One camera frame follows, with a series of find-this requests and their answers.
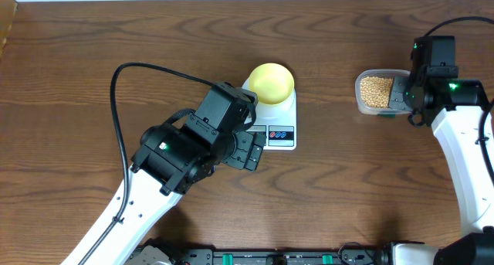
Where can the white digital kitchen scale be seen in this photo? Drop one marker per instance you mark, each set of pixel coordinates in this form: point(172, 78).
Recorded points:
point(278, 122)

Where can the clear plastic container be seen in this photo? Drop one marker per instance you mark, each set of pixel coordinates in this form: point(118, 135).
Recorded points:
point(386, 73)

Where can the pile of soybeans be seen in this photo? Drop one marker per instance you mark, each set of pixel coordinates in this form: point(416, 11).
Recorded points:
point(375, 91)

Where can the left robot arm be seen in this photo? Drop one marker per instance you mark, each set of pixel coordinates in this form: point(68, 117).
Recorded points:
point(169, 161)

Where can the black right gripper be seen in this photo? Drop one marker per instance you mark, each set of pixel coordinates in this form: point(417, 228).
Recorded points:
point(396, 101)

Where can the yellow plastic bowl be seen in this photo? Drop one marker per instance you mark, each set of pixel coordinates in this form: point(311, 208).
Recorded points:
point(272, 82)

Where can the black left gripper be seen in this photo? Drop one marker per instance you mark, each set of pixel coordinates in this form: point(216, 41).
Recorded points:
point(249, 149)

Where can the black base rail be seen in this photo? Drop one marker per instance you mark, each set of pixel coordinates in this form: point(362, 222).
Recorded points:
point(215, 257)

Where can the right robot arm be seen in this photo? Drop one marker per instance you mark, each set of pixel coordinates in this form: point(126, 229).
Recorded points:
point(457, 111)

